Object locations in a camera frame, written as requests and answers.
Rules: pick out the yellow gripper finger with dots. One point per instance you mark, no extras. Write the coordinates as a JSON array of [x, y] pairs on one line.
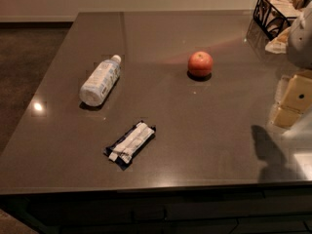
[[298, 94], [282, 117]]

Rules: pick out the red apple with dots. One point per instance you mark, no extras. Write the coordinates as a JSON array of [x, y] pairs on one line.
[[200, 64]]

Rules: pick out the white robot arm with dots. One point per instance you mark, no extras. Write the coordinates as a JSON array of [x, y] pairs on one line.
[[299, 52]]

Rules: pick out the blue plastic bottle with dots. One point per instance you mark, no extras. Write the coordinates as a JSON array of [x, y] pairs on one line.
[[97, 87]]

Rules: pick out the dark cabinet drawers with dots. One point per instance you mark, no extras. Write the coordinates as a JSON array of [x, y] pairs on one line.
[[219, 211]]

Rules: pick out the dark snack bar wrapper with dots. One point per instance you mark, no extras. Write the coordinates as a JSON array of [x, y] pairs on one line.
[[126, 148]]

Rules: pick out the black wire basket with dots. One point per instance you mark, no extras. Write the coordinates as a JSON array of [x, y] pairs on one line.
[[270, 20]]

